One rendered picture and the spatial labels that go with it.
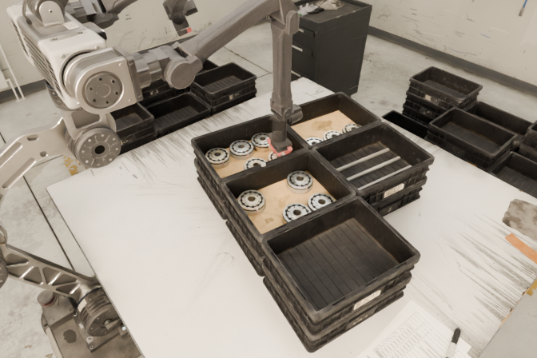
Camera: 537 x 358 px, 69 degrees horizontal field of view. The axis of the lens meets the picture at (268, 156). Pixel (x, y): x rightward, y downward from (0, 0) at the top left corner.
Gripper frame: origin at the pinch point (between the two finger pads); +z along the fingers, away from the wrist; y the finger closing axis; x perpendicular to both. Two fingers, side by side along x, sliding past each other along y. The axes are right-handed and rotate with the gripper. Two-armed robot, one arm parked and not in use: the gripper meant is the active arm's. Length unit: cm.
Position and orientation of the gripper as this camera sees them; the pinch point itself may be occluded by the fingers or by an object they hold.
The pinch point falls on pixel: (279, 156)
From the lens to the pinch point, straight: 162.1
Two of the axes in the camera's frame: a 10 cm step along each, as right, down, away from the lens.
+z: 0.1, 7.7, 6.3
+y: -4.2, -5.7, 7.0
